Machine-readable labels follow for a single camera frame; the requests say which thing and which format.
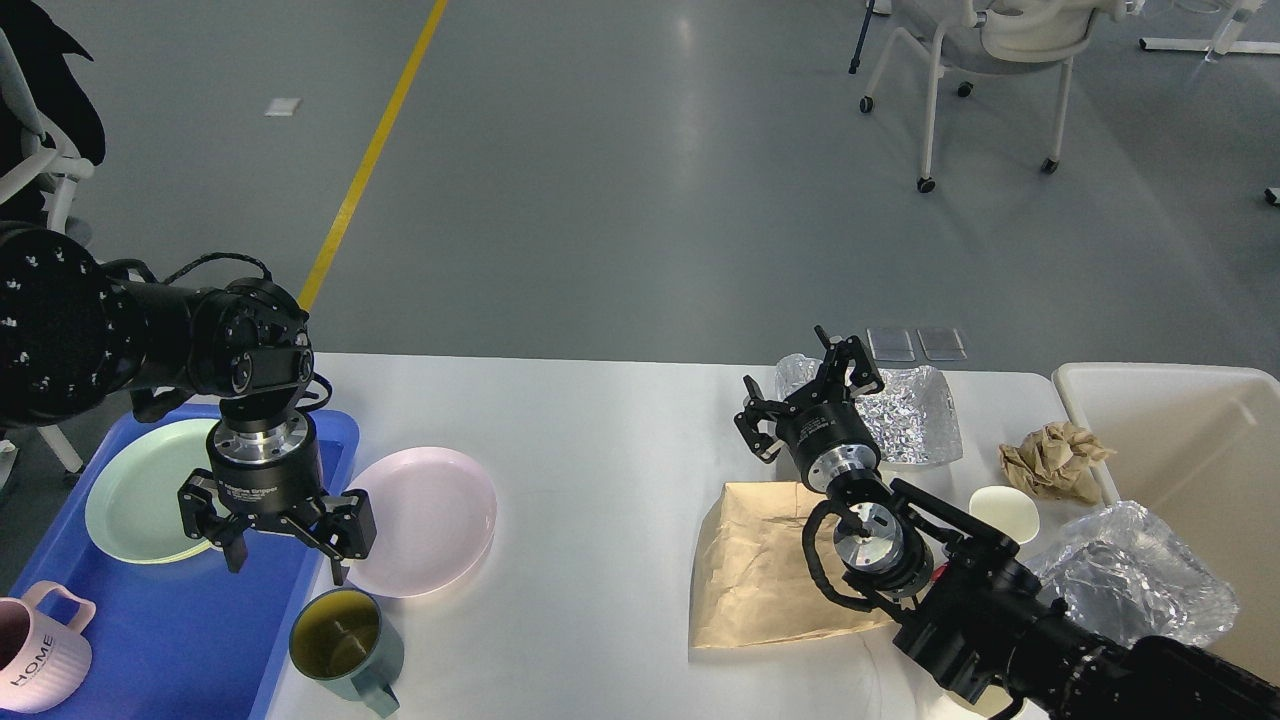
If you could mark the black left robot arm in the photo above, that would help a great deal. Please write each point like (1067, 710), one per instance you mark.
(76, 331)

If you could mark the right floor socket plate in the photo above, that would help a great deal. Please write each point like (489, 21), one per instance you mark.
(942, 344)

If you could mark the white office chair right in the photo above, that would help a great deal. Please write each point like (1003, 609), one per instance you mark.
(995, 39)

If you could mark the light green plate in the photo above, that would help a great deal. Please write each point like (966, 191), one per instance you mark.
(132, 513)

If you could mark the white office chair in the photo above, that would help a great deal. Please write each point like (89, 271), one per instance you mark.
(995, 39)
(40, 184)

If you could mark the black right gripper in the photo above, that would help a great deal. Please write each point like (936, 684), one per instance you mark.
(830, 444)

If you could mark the crumpled brown paper ball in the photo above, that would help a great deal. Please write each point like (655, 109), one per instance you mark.
(1055, 462)

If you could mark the beige plastic bin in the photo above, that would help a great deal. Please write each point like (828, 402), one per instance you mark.
(1199, 446)

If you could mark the black jacket on chair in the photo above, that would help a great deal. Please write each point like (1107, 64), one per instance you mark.
(40, 45)

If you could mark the brown paper bag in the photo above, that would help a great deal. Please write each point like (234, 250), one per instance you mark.
(750, 584)

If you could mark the left floor socket plate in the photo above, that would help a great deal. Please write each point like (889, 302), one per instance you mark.
(891, 344)

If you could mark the crumpled aluminium foil sheet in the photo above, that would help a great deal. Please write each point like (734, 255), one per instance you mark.
(912, 422)

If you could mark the white paper cup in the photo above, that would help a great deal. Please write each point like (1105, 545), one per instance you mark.
(1007, 509)
(934, 702)

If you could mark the foil tray in plastic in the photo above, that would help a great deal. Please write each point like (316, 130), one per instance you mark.
(1125, 574)

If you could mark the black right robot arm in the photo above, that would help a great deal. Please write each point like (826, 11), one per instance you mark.
(968, 611)

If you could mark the pink HOME mug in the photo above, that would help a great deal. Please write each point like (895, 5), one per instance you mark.
(43, 660)

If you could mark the teal mug yellow inside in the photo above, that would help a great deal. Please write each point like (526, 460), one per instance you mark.
(344, 642)

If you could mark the floor socket plate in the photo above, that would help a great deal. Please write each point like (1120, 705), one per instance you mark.
(942, 344)
(891, 344)

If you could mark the pink plate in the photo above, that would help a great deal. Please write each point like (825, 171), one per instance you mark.
(436, 511)

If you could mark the blue plastic tray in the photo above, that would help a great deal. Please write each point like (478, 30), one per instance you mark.
(180, 640)

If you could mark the white office chair left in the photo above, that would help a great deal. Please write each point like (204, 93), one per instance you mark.
(40, 184)

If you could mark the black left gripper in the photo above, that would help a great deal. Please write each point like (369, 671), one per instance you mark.
(267, 473)

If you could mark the white table base far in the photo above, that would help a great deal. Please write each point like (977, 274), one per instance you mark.
(1225, 38)

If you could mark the white paper on floor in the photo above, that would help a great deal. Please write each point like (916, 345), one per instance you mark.
(282, 107)

